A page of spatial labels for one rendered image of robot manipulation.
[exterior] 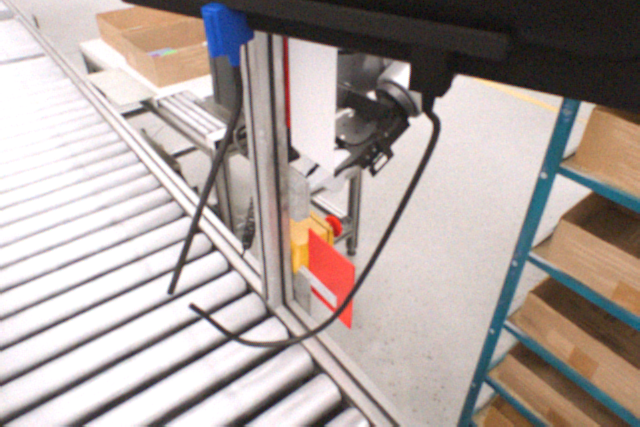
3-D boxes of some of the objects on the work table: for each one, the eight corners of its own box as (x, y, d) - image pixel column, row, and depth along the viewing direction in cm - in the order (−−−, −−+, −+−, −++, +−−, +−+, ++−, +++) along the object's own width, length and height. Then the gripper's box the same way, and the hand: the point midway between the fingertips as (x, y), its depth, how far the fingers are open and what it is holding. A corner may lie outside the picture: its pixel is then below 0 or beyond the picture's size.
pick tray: (261, 60, 169) (259, 32, 163) (158, 89, 149) (152, 58, 144) (220, 40, 187) (218, 14, 181) (124, 63, 167) (118, 35, 162)
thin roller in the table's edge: (207, 140, 127) (206, 133, 126) (159, 105, 145) (158, 99, 143) (213, 137, 128) (212, 131, 127) (165, 103, 146) (164, 97, 144)
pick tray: (221, 37, 190) (218, 11, 184) (126, 59, 170) (119, 31, 165) (188, 21, 208) (185, -3, 202) (100, 39, 189) (93, 13, 183)
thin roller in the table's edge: (215, 137, 129) (214, 130, 128) (167, 102, 146) (165, 96, 145) (221, 134, 130) (220, 128, 129) (172, 100, 147) (171, 95, 146)
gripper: (424, 130, 77) (334, 226, 74) (385, 110, 83) (300, 198, 80) (411, 94, 71) (312, 198, 68) (369, 75, 77) (276, 170, 74)
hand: (303, 182), depth 72 cm, fingers closed
